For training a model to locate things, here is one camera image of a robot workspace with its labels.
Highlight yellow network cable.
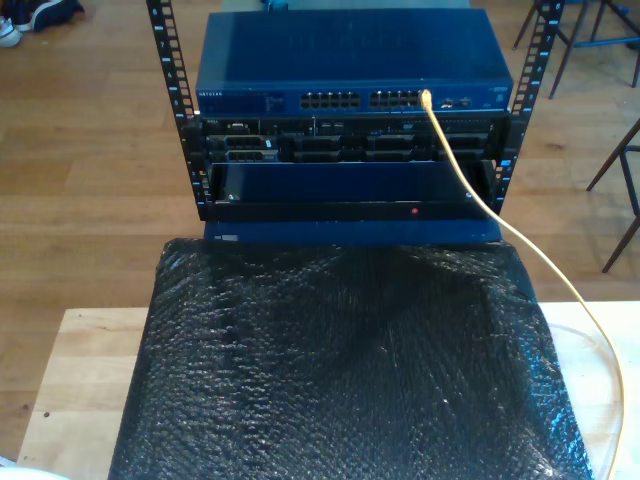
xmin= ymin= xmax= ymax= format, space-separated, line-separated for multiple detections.
xmin=418 ymin=88 xmax=627 ymax=480

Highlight black rack drawer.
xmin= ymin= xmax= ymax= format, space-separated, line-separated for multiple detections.
xmin=198 ymin=158 xmax=503 ymax=222

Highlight black rack server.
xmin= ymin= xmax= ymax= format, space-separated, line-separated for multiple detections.
xmin=199 ymin=113 xmax=511 ymax=166

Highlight black textured mat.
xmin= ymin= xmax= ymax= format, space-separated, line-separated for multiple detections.
xmin=107 ymin=237 xmax=596 ymax=480

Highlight dark chair legs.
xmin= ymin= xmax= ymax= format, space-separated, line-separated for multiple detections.
xmin=513 ymin=0 xmax=640 ymax=100

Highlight dark shoe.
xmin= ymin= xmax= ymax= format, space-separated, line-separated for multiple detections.
xmin=12 ymin=0 xmax=86 ymax=32

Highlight white shoe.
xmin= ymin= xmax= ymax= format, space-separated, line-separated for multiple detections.
xmin=0 ymin=14 xmax=24 ymax=49

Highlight blue network switch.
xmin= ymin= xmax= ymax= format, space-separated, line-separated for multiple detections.
xmin=193 ymin=8 xmax=515 ymax=120

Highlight black equipment rack frame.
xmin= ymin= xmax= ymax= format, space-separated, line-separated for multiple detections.
xmin=144 ymin=0 xmax=567 ymax=224

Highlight brown chair leg frame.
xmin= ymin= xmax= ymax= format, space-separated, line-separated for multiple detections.
xmin=585 ymin=117 xmax=640 ymax=274

